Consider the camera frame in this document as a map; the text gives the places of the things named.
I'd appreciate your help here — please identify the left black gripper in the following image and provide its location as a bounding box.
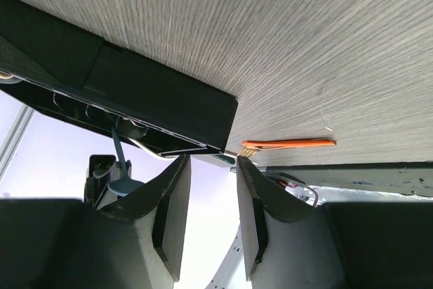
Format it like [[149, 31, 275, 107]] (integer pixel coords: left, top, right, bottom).
[[84, 154, 120, 208]]

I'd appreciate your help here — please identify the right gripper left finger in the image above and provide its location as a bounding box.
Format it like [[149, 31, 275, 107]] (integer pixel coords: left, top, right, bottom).
[[1, 155, 191, 288]]

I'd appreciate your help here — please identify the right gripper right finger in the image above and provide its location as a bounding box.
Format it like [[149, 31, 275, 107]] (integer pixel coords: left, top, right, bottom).
[[236, 157, 432, 288]]

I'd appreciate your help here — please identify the blue silicone spoon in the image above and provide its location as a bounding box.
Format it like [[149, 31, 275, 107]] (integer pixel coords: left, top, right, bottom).
[[108, 127, 144, 197]]

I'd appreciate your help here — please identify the green handled fork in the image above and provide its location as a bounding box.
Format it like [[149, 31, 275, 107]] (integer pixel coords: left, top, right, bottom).
[[212, 154, 236, 165]]

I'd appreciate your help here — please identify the large white rice spoon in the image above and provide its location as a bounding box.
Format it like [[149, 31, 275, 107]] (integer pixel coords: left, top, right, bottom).
[[128, 138, 179, 161]]

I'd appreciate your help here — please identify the gold fork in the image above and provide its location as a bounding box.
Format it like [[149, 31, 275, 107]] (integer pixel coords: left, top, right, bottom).
[[237, 146, 281, 157]]

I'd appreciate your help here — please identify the orange plastic utensil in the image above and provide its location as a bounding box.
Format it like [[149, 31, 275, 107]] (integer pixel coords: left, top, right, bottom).
[[242, 139, 337, 150]]

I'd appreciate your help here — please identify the black utensil tray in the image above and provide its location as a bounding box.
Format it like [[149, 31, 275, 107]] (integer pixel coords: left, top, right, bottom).
[[1, 0, 237, 156]]

